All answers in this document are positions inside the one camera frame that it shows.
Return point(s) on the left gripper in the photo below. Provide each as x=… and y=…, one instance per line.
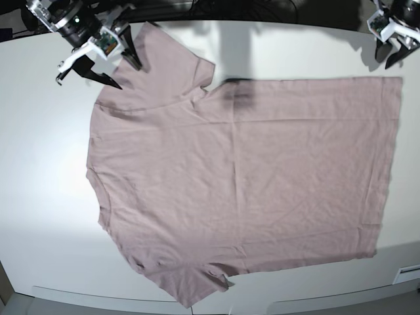
x=403, y=25

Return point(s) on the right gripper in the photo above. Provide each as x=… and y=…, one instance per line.
x=79, y=26

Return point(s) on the pink T-shirt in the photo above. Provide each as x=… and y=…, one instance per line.
x=196, y=186

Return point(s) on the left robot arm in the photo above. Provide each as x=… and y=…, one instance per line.
x=395, y=43

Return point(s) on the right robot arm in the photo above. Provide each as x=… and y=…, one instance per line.
x=50, y=12

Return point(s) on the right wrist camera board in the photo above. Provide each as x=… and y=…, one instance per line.
x=106, y=41

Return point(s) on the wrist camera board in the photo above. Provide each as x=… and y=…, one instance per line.
x=376, y=24
x=106, y=41

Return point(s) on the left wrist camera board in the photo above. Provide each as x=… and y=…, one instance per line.
x=376, y=24

